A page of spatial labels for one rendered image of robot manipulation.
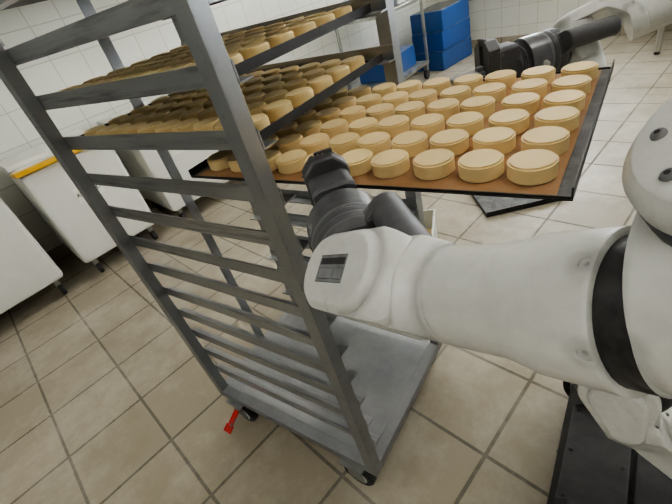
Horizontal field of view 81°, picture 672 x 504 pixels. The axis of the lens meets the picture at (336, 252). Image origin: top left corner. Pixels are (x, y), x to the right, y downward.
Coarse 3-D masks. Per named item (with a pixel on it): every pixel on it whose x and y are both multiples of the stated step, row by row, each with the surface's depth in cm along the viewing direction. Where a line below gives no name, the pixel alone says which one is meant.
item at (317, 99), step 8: (376, 56) 79; (368, 64) 77; (376, 64) 80; (352, 72) 73; (360, 72) 75; (344, 80) 72; (352, 80) 74; (328, 88) 68; (336, 88) 70; (320, 96) 67; (328, 96) 69; (304, 104) 64; (312, 104) 66; (296, 112) 63; (304, 112) 64; (280, 120) 60; (288, 120) 62; (264, 128) 58; (272, 128) 59; (280, 128) 60; (264, 136) 58
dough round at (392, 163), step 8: (384, 152) 53; (392, 152) 52; (400, 152) 52; (376, 160) 52; (384, 160) 51; (392, 160) 50; (400, 160) 50; (408, 160) 51; (376, 168) 51; (384, 168) 50; (392, 168) 50; (400, 168) 50; (408, 168) 51; (376, 176) 52; (384, 176) 51; (392, 176) 51
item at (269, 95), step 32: (320, 64) 84; (352, 64) 78; (192, 96) 91; (256, 96) 74; (288, 96) 68; (96, 128) 89; (128, 128) 80; (160, 128) 72; (192, 128) 67; (256, 128) 60
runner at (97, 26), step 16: (128, 0) 52; (144, 0) 50; (160, 0) 49; (208, 0) 45; (96, 16) 57; (112, 16) 55; (128, 16) 54; (144, 16) 52; (160, 16) 51; (64, 32) 64; (80, 32) 62; (96, 32) 59; (112, 32) 57; (16, 48) 75; (32, 48) 72; (48, 48) 69; (64, 48) 67; (16, 64) 79
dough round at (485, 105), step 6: (480, 96) 61; (486, 96) 60; (462, 102) 61; (468, 102) 60; (474, 102) 60; (480, 102) 59; (486, 102) 58; (492, 102) 58; (462, 108) 60; (468, 108) 59; (474, 108) 58; (480, 108) 58; (486, 108) 58; (492, 108) 59; (486, 114) 59
